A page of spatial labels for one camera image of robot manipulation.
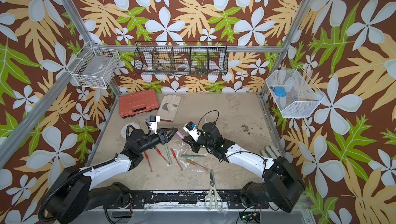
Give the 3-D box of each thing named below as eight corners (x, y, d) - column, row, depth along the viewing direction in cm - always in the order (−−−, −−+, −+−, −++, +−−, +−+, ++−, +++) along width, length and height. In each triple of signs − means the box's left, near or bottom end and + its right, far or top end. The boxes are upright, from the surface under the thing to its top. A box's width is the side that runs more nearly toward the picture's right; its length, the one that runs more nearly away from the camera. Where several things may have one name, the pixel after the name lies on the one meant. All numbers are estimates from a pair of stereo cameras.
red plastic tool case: (122, 119, 106) (119, 115, 102) (121, 100, 117) (118, 96, 113) (160, 109, 112) (159, 104, 108) (155, 92, 123) (154, 87, 119)
